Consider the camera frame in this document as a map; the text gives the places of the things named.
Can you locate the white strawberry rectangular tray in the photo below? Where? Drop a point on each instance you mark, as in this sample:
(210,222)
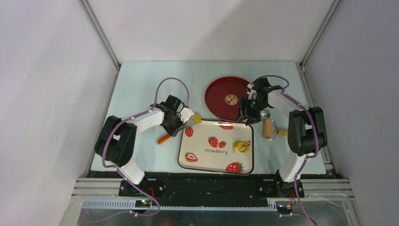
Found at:
(216,146)

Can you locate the yellow dough piece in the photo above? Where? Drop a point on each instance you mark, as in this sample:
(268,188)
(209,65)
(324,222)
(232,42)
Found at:
(196,118)

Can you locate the wooden dough roller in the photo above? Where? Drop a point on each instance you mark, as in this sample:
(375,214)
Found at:
(270,130)

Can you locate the red round tray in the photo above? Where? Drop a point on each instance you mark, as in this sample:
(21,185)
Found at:
(222,97)

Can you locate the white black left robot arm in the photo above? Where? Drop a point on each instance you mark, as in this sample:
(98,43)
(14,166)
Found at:
(116,141)

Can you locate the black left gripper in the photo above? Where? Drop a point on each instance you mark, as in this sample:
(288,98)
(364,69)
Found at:
(172,132)

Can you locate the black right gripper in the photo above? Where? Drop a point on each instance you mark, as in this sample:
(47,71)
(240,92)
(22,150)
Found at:
(253,117)

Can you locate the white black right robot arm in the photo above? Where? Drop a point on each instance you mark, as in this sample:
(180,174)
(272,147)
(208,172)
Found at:
(306,133)

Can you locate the aluminium frame rail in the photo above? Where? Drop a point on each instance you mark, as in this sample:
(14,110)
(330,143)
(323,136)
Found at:
(103,193)

